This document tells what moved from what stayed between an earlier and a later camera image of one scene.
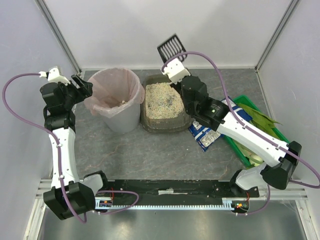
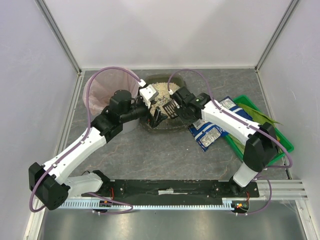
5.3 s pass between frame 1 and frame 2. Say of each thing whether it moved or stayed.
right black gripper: moved
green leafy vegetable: stayed
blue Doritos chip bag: stayed
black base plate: stayed
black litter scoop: moved
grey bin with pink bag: stayed
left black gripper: moved
